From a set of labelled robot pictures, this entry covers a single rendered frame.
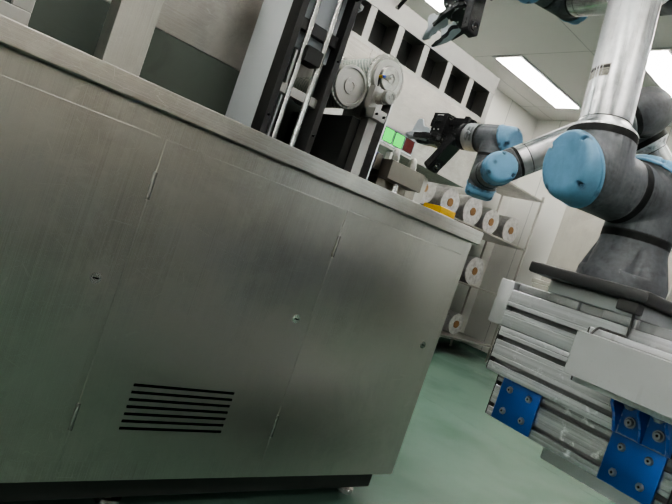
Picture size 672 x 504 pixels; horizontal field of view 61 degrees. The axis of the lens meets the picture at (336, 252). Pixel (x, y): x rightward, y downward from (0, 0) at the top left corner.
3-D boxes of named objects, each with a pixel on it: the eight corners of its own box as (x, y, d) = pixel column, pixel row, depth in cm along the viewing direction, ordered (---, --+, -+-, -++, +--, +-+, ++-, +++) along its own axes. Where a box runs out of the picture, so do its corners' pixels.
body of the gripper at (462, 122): (448, 122, 164) (482, 124, 155) (439, 150, 165) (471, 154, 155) (432, 111, 159) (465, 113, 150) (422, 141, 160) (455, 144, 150)
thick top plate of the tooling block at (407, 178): (387, 177, 178) (393, 159, 178) (314, 164, 209) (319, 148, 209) (419, 193, 188) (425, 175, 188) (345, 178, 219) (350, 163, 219)
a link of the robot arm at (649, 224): (689, 251, 98) (716, 176, 98) (634, 226, 94) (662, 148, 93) (633, 242, 110) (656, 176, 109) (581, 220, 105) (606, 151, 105)
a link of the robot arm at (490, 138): (501, 153, 139) (512, 120, 138) (466, 149, 147) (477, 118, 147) (518, 164, 144) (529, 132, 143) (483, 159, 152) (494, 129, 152)
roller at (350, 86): (329, 97, 163) (343, 57, 162) (282, 95, 182) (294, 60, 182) (359, 113, 170) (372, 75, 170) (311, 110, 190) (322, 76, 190)
